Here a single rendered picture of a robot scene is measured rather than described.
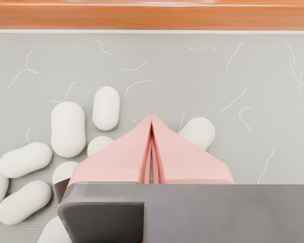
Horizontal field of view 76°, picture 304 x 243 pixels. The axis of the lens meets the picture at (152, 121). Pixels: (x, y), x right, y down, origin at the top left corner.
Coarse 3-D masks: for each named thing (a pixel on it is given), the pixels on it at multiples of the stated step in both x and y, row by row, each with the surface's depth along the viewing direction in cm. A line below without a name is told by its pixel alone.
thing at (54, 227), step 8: (56, 216) 12; (48, 224) 11; (56, 224) 11; (48, 232) 11; (56, 232) 11; (64, 232) 11; (40, 240) 11; (48, 240) 11; (56, 240) 11; (64, 240) 11
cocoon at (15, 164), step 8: (32, 144) 12; (40, 144) 13; (8, 152) 12; (16, 152) 12; (24, 152) 12; (32, 152) 12; (40, 152) 12; (48, 152) 13; (0, 160) 12; (8, 160) 12; (16, 160) 12; (24, 160) 12; (32, 160) 12; (40, 160) 12; (48, 160) 13; (0, 168) 12; (8, 168) 12; (16, 168) 12; (24, 168) 12; (32, 168) 12; (40, 168) 13; (8, 176) 12; (16, 176) 12
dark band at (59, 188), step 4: (64, 180) 11; (68, 180) 11; (56, 184) 11; (60, 184) 11; (64, 184) 11; (56, 188) 11; (60, 188) 11; (64, 188) 11; (56, 192) 11; (60, 192) 11; (64, 192) 11; (56, 196) 11; (60, 196) 11; (56, 200) 12; (60, 200) 11
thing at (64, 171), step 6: (66, 162) 12; (72, 162) 12; (60, 168) 12; (66, 168) 12; (72, 168) 12; (54, 174) 12; (60, 174) 12; (66, 174) 12; (54, 180) 12; (60, 180) 11
